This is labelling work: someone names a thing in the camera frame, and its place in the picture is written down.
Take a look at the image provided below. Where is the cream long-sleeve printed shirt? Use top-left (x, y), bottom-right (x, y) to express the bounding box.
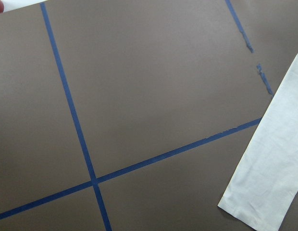
top-left (218, 54), bottom-right (298, 231)

